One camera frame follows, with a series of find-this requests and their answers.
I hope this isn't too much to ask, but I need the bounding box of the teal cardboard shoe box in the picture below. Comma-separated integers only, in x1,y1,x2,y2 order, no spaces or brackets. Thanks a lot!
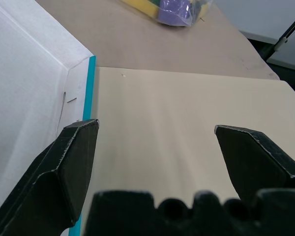
0,0,97,236

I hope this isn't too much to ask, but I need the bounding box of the clear plastic bag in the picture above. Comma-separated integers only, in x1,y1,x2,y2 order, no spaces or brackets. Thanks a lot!
120,0,213,27

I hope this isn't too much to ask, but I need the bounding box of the yellow foam block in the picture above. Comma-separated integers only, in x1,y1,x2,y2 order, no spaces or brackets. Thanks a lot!
120,0,160,19

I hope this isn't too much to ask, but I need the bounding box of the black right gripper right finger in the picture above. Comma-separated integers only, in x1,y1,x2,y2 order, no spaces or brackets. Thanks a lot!
214,124,295,201

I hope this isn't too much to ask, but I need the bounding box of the black pole with white joint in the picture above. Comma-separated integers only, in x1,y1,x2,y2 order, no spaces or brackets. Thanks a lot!
260,8,295,62

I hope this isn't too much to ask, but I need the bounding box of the purple foam block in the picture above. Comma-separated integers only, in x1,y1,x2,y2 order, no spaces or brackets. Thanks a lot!
157,0,195,27

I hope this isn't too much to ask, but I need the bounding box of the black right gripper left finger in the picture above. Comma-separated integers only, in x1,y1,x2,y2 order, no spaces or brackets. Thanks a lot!
0,119,100,236

